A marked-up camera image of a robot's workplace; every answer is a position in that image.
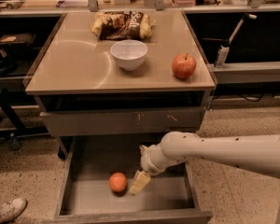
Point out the red apple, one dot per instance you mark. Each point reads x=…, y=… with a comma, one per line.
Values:
x=183, y=65

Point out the white sneaker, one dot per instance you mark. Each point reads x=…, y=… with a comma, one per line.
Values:
x=12, y=209

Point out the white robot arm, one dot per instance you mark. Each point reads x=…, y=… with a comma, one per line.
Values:
x=257, y=153

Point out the brown chip bag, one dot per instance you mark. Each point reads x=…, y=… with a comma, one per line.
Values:
x=122, y=25

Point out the grey drawer cabinet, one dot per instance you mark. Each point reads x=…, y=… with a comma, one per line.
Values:
x=78, y=72

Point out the orange fruit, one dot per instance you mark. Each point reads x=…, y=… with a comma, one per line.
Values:
x=117, y=182

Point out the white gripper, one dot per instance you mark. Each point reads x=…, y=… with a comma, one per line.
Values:
x=146, y=163

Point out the white bowl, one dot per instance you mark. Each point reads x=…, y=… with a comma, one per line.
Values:
x=129, y=54

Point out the open middle drawer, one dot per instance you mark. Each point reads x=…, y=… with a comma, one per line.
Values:
x=86, y=198

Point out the closed top drawer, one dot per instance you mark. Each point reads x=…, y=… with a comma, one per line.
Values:
x=122, y=121

